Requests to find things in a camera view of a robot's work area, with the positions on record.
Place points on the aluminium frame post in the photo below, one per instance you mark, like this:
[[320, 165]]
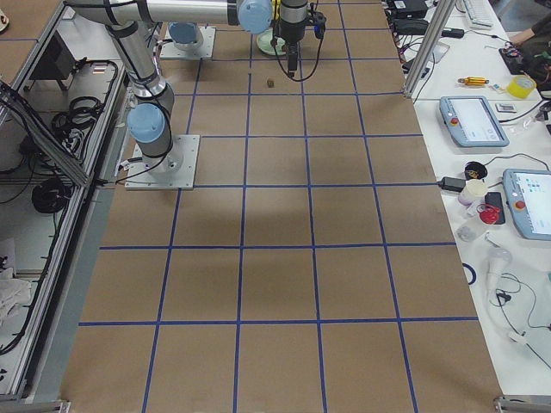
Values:
[[434, 30]]

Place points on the red round object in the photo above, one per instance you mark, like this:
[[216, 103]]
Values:
[[487, 214]]

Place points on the white paper cup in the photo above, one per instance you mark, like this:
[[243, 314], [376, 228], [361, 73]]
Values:
[[473, 190]]

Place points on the near teach pendant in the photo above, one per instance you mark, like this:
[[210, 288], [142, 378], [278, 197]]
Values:
[[528, 198]]

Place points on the teach pendant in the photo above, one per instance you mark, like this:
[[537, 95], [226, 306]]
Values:
[[471, 122], [528, 198]]

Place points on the yellow tape roll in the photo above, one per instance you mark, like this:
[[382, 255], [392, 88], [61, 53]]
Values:
[[521, 86]]

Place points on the black box left shelf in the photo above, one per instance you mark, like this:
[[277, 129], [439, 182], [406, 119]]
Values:
[[55, 64]]

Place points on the black round bowl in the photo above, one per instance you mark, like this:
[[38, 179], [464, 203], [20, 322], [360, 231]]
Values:
[[475, 170]]

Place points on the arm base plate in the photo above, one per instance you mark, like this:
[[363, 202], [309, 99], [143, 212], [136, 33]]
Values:
[[187, 42]]

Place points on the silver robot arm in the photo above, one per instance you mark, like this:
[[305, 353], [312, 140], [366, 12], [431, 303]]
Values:
[[123, 19], [284, 21]]

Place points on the black phone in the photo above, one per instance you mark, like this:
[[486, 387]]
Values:
[[494, 199]]

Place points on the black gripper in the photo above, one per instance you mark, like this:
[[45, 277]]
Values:
[[291, 29]]

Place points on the gold cylinder part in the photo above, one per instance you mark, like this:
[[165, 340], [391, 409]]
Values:
[[473, 81]]

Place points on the far teach pendant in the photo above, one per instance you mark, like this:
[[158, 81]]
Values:
[[471, 122]]

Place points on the light green plate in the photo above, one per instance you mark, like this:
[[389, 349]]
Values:
[[271, 45]]

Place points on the black power adapter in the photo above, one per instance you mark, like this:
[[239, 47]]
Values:
[[451, 184]]

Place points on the white handheld device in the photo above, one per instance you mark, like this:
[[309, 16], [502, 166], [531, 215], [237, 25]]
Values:
[[498, 260]]

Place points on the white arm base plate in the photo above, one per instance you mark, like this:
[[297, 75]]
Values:
[[177, 170]]

